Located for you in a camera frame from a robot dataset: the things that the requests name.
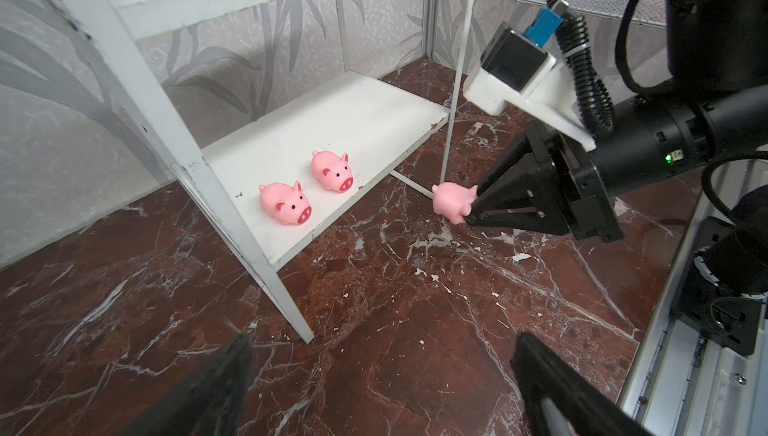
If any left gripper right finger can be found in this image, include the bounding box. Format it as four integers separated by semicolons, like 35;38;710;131
511;332;649;435

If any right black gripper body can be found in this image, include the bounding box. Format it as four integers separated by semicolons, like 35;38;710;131
527;121;624;243

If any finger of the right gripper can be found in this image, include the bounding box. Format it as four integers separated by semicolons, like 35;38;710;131
466;153;570;236
477;134;531;196

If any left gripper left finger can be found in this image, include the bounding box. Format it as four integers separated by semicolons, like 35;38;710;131
122;334;253;435

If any pink pig toy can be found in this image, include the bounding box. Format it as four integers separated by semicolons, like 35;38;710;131
259;181;312;226
432;182;478;225
311;151;354;193

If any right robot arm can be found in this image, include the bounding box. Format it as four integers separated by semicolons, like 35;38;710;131
459;0;767;243

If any white two-tier metal shelf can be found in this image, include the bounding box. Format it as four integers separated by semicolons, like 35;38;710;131
11;0;484;344

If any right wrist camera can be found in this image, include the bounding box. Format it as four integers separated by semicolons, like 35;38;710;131
463;0;596;152

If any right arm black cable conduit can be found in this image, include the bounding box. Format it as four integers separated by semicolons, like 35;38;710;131
544;0;616;140

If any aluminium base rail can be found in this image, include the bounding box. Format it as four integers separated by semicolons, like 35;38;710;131
618;197;767;435

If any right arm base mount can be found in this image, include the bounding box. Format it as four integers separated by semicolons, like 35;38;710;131
672;217;767;356

